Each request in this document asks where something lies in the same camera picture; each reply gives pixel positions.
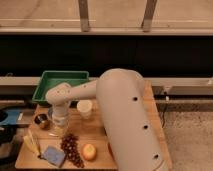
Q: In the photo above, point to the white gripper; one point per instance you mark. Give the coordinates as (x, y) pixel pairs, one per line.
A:
(60, 117)

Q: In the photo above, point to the silver metal fork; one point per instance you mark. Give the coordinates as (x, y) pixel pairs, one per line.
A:
(53, 135)

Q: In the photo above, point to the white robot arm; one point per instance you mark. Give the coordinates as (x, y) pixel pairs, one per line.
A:
(119, 97)

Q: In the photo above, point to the small metal cup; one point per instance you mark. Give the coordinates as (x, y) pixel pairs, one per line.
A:
(42, 121)

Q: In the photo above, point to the blue plastic cup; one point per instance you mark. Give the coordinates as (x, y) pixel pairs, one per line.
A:
(50, 112)

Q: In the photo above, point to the white paper cup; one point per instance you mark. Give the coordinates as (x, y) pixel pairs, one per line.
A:
(85, 108)

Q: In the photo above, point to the bunch of dark grapes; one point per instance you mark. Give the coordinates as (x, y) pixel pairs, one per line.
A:
(69, 145)

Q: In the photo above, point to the blue sponge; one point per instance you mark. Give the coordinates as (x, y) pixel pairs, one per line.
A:
(54, 156)

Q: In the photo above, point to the yellow apple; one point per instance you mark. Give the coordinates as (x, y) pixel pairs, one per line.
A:
(89, 152)

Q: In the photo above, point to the yellow banana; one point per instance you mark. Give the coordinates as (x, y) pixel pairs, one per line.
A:
(32, 143)

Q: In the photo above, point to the red bowl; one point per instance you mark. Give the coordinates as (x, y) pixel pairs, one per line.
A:
(110, 150)

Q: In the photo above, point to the blue object left of table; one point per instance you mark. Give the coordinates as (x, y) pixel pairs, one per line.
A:
(10, 117)

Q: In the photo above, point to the green plastic tray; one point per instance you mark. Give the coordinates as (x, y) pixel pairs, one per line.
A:
(50, 79)

